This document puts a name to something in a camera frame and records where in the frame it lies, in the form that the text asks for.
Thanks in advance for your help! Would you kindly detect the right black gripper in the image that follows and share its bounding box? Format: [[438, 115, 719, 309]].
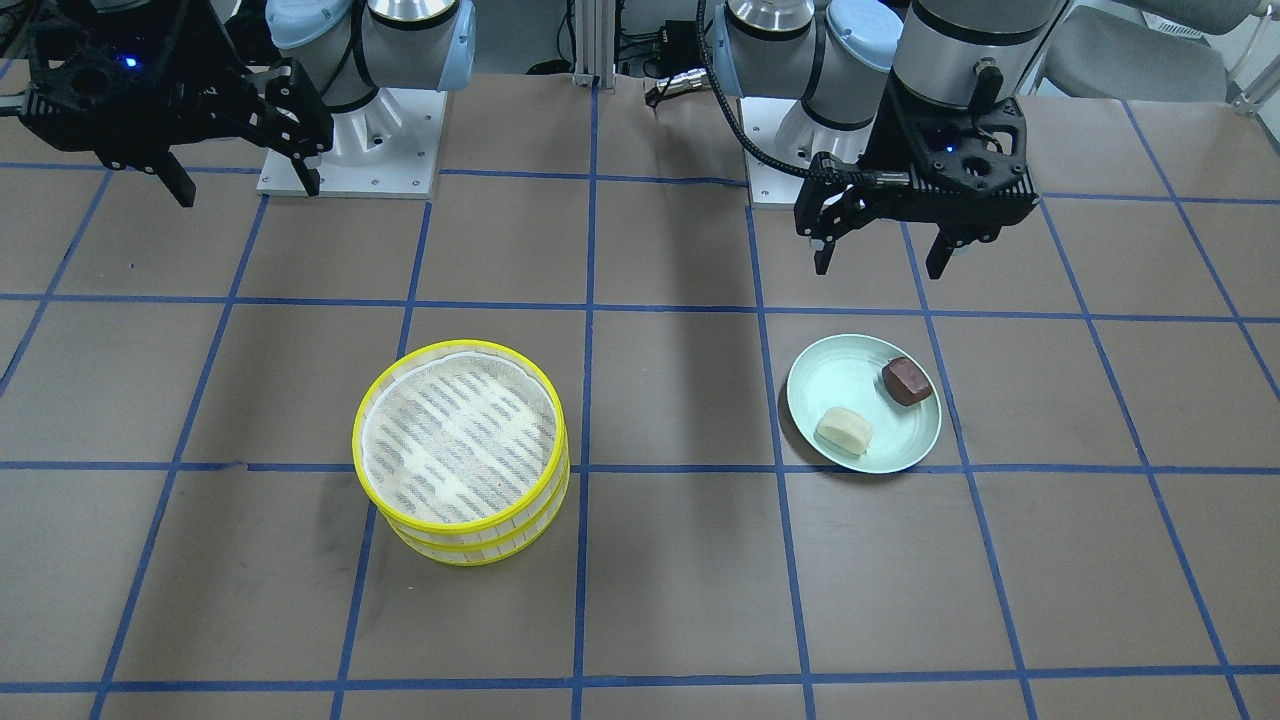
[[18, 1, 334, 208]]

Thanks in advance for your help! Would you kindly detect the aluminium frame post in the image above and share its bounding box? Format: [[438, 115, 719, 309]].
[[568, 0, 620, 94]]

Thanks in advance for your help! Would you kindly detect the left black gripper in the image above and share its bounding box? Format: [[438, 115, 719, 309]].
[[794, 95, 1041, 281]]

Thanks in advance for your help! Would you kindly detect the grey chair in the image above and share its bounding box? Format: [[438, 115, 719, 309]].
[[1033, 1, 1277, 102]]

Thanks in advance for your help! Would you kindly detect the light green plate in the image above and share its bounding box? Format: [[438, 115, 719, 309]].
[[785, 334, 942, 474]]

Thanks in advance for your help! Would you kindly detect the yellow steamer layer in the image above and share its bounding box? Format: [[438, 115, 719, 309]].
[[378, 448, 572, 566], [349, 340, 570, 534]]

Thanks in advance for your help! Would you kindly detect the white steamed bun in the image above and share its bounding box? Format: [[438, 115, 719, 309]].
[[815, 407, 876, 456]]

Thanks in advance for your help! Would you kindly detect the black electronics box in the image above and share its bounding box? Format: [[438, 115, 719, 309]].
[[628, 20, 703, 78]]

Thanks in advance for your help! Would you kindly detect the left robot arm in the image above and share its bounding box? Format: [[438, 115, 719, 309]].
[[696, 1, 1065, 279]]

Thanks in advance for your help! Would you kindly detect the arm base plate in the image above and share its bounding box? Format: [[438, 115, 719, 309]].
[[315, 88, 451, 200], [740, 97, 873, 210]]

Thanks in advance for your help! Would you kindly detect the brown steamed bun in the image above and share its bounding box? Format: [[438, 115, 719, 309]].
[[879, 356, 934, 407]]

